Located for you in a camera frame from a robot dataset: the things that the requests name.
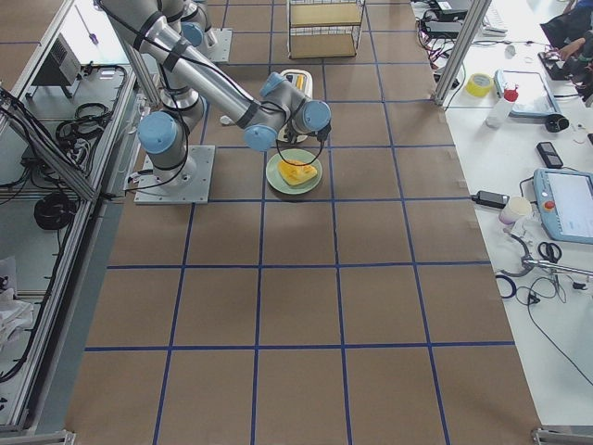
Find white mug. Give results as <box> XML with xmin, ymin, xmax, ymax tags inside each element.
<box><xmin>498</xmin><ymin>197</ymin><xmax>533</xmax><ymax>225</ymax></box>

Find black power adapter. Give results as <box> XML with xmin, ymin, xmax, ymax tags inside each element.
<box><xmin>471</xmin><ymin>190</ymin><xmax>510</xmax><ymax>210</ymax></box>

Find green plate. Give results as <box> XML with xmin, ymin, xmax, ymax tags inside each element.
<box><xmin>266</xmin><ymin>148</ymin><xmax>323</xmax><ymax>195</ymax></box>

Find black cup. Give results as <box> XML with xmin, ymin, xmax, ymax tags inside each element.
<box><xmin>544</xmin><ymin>113</ymin><xmax>570</xmax><ymax>134</ymax></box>

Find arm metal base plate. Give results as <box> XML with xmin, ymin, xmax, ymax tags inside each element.
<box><xmin>204</xmin><ymin>28</ymin><xmax>233</xmax><ymax>64</ymax></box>
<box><xmin>133</xmin><ymin>145</ymin><xmax>216</xmax><ymax>205</ymax></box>

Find grey control box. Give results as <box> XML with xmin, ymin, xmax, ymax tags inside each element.
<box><xmin>27</xmin><ymin>33</ymin><xmax>82</xmax><ymax>98</ymax></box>

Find wire rack with wooden shelves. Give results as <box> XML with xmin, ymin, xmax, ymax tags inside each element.
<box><xmin>286</xmin><ymin>0</ymin><xmax>365</xmax><ymax>59</ymax></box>

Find blue teach pendant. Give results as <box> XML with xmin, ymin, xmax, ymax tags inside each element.
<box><xmin>494</xmin><ymin>70</ymin><xmax>561</xmax><ymax>119</ymax></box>
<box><xmin>519</xmin><ymin>168</ymin><xmax>592</xmax><ymax>245</ymax></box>

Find white toaster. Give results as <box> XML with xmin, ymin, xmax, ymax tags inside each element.
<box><xmin>278</xmin><ymin>69</ymin><xmax>313</xmax><ymax>142</ymax></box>

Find blue teach pendant far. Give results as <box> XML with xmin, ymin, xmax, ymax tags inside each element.
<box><xmin>494</xmin><ymin>70</ymin><xmax>561</xmax><ymax>119</ymax></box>

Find black remote device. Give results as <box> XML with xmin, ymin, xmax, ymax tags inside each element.
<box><xmin>536</xmin><ymin>142</ymin><xmax>563</xmax><ymax>169</ymax></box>

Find white bottle red cap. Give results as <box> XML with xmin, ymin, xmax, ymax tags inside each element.
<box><xmin>485</xmin><ymin>87</ymin><xmax>519</xmax><ymax>129</ymax></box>

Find yellow toast slice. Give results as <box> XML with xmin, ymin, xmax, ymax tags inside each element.
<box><xmin>277</xmin><ymin>159</ymin><xmax>318</xmax><ymax>186</ymax></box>

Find black scissors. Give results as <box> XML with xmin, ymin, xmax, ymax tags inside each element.
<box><xmin>537</xmin><ymin>241</ymin><xmax>562</xmax><ymax>263</ymax></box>

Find aluminium frame post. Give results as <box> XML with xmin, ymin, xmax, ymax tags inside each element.
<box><xmin>433</xmin><ymin>0</ymin><xmax>491</xmax><ymax>106</ymax></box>

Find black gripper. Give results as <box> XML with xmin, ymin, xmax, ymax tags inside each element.
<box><xmin>283</xmin><ymin>124</ymin><xmax>307</xmax><ymax>143</ymax></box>

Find yellow tape roll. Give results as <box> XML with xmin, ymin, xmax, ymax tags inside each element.
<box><xmin>465</xmin><ymin>73</ymin><xmax>494</xmax><ymax>97</ymax></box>

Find coiled black cable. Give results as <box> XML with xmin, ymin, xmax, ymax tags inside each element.
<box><xmin>33</xmin><ymin>192</ymin><xmax>78</xmax><ymax>232</ymax></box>

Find blue teach pendant near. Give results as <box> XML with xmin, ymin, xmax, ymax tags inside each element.
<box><xmin>519</xmin><ymin>168</ymin><xmax>592</xmax><ymax>245</ymax></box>

